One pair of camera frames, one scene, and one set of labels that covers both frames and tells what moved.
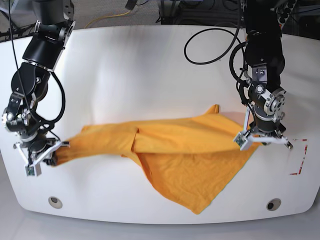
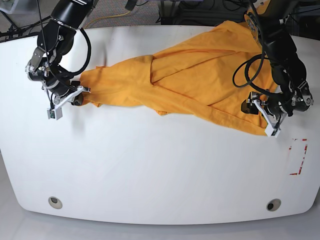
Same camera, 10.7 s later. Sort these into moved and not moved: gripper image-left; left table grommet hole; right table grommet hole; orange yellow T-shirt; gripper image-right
Moved: gripper image-left; orange yellow T-shirt; gripper image-right
Not moved: right table grommet hole; left table grommet hole
